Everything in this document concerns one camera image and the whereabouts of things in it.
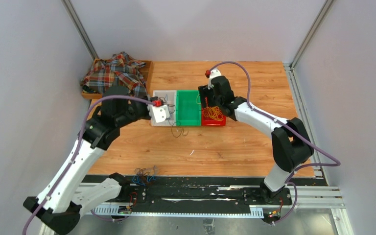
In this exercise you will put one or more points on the white plastic bin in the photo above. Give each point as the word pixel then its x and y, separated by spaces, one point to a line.
pixel 170 98

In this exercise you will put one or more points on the plaid cloth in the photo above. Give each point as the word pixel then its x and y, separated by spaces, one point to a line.
pixel 119 70

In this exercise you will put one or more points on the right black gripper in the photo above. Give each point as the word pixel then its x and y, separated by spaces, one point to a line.
pixel 205 92

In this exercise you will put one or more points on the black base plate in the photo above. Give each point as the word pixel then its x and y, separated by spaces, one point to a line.
pixel 198 195

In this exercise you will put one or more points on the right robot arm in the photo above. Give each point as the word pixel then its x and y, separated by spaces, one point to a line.
pixel 290 141

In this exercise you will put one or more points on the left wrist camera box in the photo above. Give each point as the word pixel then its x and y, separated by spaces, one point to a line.
pixel 159 111

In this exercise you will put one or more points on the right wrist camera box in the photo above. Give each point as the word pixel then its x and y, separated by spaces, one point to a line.
pixel 210 75

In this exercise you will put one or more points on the aluminium rail frame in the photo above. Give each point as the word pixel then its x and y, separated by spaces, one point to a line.
pixel 317 209

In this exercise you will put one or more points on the green plastic bin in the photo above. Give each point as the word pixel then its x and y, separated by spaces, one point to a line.
pixel 188 109

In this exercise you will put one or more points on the red plastic bin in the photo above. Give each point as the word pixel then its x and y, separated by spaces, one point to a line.
pixel 212 116

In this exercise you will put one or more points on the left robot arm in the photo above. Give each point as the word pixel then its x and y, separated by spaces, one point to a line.
pixel 56 205

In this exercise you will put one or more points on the wooden tray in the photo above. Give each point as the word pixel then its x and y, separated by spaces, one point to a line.
pixel 146 71

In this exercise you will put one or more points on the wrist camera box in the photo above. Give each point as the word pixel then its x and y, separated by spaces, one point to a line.
pixel 159 111
pixel 210 75

